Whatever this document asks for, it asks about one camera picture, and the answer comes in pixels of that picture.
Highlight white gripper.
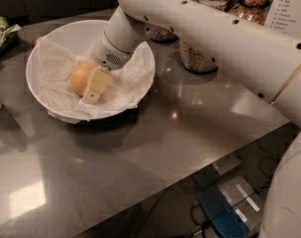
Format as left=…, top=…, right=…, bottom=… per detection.
left=83, top=32, right=133, bottom=104

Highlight orange fruit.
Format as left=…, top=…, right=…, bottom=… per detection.
left=71, top=63, right=95, bottom=96

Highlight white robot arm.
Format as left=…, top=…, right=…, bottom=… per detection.
left=89, top=0, right=301, bottom=238

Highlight white bowl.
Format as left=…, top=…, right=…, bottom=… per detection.
left=26, top=20, right=154, bottom=112

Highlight white paper napkin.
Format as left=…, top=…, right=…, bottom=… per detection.
left=37, top=40, right=155, bottom=124

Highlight left glass cereal jar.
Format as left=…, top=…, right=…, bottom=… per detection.
left=151, top=28, right=178, bottom=43

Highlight front glass cereal jar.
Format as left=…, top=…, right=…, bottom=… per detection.
left=178, top=0, right=230, bottom=74

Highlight green snack packet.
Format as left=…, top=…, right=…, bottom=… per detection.
left=0, top=17, right=21, bottom=54

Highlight right glass cereal jar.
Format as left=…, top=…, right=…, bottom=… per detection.
left=228, top=0, right=270, bottom=25

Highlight grey floor boxes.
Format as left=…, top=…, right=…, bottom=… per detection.
left=212, top=154, right=279, bottom=238

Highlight blue box under table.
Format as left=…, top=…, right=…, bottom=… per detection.
left=198, top=186, right=250, bottom=238

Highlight allergen information sign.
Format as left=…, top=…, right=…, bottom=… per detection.
left=265, top=0, right=301, bottom=39

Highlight black cable on floor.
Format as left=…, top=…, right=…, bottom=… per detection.
left=255, top=139, right=290, bottom=190

